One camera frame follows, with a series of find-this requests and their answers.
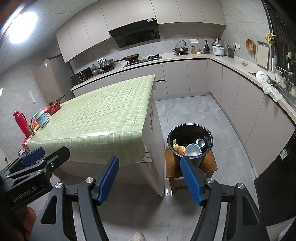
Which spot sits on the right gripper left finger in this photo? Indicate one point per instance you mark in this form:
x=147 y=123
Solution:
x=92 y=193

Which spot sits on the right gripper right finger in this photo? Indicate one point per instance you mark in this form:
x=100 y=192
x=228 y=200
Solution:
x=207 y=193

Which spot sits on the blue white paper cup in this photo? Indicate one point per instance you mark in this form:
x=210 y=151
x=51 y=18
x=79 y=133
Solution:
x=193 y=151

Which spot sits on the yellow cloth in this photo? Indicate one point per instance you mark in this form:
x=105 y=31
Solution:
x=177 y=147

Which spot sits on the black yellow tin can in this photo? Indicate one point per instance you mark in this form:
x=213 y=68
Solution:
x=200 y=142

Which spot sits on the black trash bucket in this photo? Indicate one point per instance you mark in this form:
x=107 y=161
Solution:
x=186 y=134

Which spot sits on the left hand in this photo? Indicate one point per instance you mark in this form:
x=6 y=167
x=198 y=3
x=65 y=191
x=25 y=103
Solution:
x=23 y=224

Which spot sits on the wooden stool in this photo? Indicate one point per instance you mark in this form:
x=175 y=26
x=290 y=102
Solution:
x=197 y=179

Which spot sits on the red thermos bottle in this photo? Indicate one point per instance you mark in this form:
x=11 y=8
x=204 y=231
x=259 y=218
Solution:
x=22 y=122

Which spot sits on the green checked tablecloth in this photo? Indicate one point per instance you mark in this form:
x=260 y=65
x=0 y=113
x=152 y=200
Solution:
x=99 y=124

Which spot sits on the red pot on table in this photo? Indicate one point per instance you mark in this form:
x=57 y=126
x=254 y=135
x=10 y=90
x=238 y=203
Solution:
x=53 y=107

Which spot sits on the grey refrigerator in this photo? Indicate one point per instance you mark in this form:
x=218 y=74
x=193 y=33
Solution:
x=54 y=79

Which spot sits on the white towel on counter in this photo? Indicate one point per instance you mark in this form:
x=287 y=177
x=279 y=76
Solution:
x=268 y=89

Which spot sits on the black microwave oven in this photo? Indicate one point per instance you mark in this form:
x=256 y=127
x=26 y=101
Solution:
x=82 y=76

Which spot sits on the green ceramic jar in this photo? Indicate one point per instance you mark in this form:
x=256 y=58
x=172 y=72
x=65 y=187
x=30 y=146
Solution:
x=95 y=69

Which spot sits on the steel pot with lid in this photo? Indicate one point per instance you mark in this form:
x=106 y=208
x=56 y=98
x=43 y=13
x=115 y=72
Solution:
x=106 y=64

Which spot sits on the wok on stove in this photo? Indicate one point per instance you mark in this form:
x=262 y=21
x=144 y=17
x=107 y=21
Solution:
x=128 y=58

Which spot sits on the utensil holder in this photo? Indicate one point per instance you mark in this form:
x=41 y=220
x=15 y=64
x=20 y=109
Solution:
x=231 y=50

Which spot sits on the oil bottle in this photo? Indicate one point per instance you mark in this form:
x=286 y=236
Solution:
x=193 y=50

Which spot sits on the white rice cooker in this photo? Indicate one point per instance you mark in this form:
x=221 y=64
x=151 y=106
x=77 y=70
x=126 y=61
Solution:
x=217 y=48

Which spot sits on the steel kettle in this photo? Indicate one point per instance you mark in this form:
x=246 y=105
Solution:
x=182 y=50

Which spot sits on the gas stove top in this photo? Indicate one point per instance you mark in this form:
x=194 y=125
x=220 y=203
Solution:
x=143 y=60

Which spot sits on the round woven basket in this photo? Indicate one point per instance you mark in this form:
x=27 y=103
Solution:
x=250 y=45

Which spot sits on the white cutting board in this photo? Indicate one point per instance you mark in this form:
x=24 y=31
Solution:
x=262 y=55

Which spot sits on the black range hood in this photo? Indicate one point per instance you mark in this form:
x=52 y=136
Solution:
x=136 y=33

